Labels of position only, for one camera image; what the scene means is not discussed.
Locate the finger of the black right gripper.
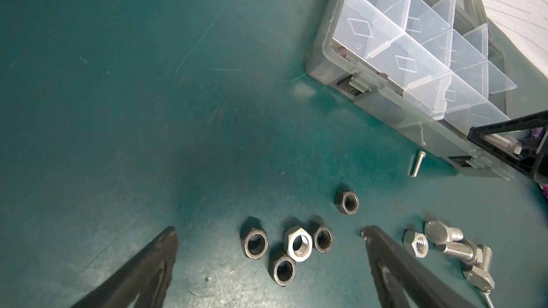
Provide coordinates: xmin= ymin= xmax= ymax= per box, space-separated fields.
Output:
xmin=467 ymin=111 xmax=547 ymax=184

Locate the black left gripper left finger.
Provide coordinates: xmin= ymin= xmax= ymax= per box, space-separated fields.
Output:
xmin=74 ymin=226 xmax=178 ymax=307

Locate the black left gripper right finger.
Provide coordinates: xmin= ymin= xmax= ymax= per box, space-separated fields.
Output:
xmin=361 ymin=226 xmax=473 ymax=307

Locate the purple Fox's candy bag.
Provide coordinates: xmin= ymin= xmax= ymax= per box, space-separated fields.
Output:
xmin=528 ymin=125 xmax=548 ymax=200

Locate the silver hex nut middle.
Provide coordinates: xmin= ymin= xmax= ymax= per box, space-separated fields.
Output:
xmin=402 ymin=230 xmax=429 ymax=258

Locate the silver hex bolt upright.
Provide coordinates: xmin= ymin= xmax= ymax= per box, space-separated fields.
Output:
xmin=462 ymin=245 xmax=495 ymax=292

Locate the small thin screw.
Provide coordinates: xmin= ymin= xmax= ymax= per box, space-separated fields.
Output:
xmin=479 ymin=290 xmax=495 ymax=308

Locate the black nut single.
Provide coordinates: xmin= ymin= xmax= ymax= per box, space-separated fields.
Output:
xmin=335 ymin=191 xmax=360 ymax=215

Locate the small silver screw by box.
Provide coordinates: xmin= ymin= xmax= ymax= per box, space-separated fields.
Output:
xmin=411 ymin=151 xmax=426 ymax=178

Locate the grey plastic organizer box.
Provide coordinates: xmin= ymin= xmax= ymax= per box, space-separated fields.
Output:
xmin=306 ymin=0 xmax=515 ymax=180

